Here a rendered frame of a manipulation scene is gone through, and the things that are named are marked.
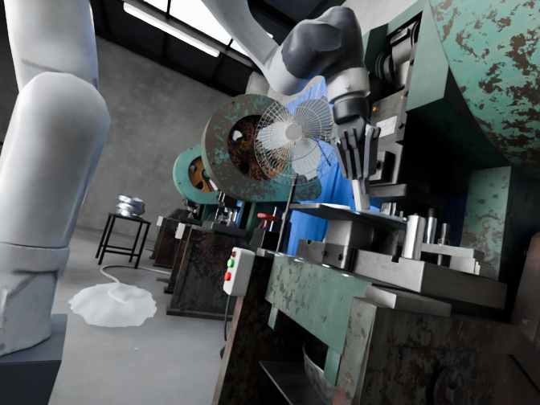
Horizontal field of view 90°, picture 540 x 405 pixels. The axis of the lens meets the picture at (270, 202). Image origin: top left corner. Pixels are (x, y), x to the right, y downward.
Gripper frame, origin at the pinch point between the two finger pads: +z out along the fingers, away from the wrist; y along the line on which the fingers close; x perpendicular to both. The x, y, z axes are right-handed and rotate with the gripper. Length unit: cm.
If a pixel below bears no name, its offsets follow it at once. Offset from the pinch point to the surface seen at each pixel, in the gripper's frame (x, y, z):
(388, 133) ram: 21.7, -8.3, -14.3
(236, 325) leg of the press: -24, -32, 34
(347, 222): 1.3, -7.1, 7.1
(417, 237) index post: 4.5, 9.0, 9.7
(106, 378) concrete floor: -66, -80, 60
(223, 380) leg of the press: -30, -32, 49
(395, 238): 12.7, -2.9, 13.1
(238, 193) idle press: 24, -141, -3
